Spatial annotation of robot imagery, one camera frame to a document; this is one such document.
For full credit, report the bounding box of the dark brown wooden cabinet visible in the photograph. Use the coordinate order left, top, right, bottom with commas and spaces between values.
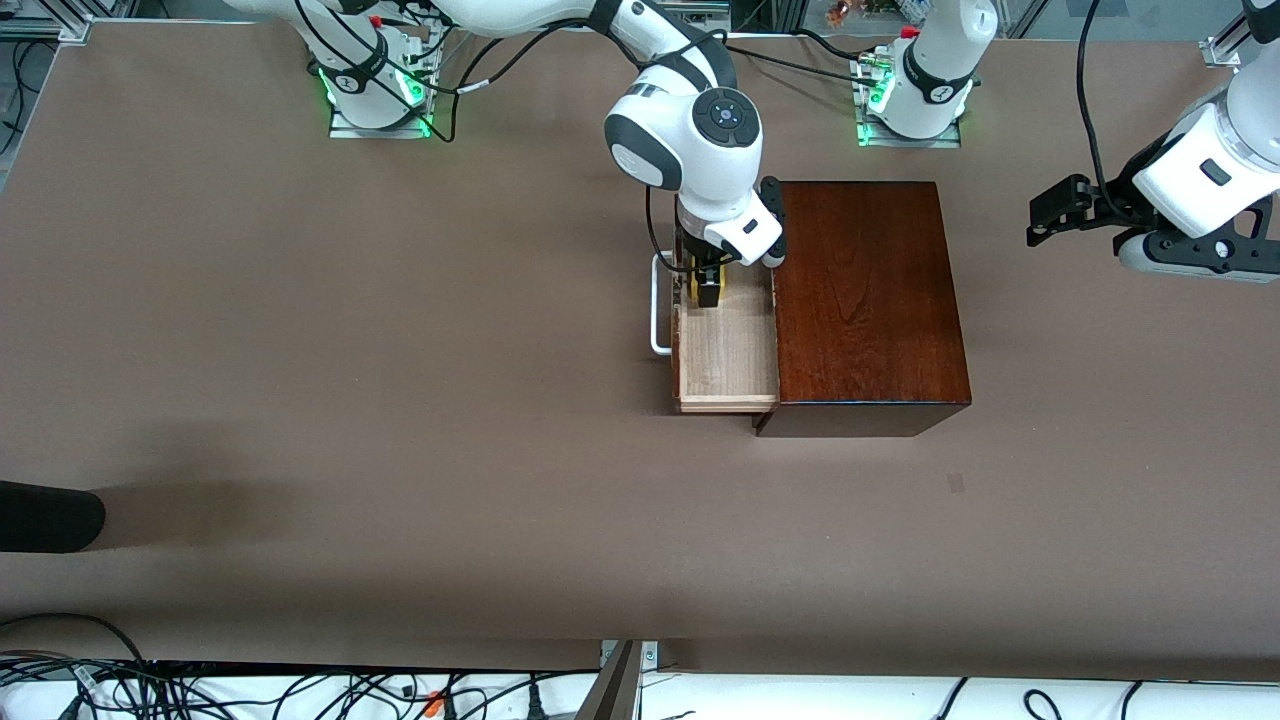
752, 180, 973, 439

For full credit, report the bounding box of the white power strip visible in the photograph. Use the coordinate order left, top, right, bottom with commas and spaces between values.
583, 0, 733, 33

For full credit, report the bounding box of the black cylindrical object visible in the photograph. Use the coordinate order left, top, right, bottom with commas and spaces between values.
0, 480, 107, 554

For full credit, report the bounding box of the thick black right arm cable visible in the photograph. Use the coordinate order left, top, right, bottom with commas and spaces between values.
440, 0, 736, 276

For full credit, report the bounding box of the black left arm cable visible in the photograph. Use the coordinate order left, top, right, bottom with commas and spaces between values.
1077, 0, 1136, 197

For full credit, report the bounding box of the aluminium frame profile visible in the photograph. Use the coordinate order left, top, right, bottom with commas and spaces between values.
0, 12, 96, 43
1200, 0, 1266, 69

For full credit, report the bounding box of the long black table cable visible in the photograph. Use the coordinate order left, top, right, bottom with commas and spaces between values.
725, 35, 881, 86

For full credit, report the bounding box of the short black table cable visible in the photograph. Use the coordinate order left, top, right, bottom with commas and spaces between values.
795, 28, 866, 63

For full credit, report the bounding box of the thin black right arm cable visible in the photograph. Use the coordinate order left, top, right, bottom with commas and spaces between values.
295, 0, 461, 143

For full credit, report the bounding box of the aluminium post with bracket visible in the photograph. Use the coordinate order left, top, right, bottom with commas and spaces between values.
578, 640, 659, 720

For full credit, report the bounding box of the looped black cable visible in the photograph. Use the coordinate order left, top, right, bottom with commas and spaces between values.
0, 612, 151, 666

